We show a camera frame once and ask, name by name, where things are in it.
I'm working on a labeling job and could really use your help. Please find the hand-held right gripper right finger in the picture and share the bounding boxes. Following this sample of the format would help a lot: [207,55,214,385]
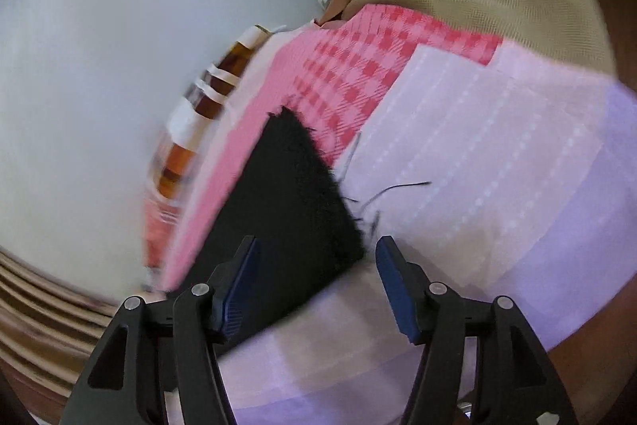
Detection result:
[375,236,580,425]

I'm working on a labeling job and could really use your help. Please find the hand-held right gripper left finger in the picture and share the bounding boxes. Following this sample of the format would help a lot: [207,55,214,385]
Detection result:
[62,236,262,425]

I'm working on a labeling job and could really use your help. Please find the black pants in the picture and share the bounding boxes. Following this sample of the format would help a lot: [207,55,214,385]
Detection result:
[184,106,366,351]

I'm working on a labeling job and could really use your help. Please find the pink checked bed sheet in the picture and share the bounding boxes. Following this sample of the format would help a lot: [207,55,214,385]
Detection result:
[144,4,637,425]

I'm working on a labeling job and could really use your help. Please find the striped brown curtain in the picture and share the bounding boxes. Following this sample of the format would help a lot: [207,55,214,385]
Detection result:
[0,246,150,406]

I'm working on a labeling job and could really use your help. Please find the orange plaid pillow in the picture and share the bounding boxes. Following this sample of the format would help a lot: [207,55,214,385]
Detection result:
[142,24,289,291]

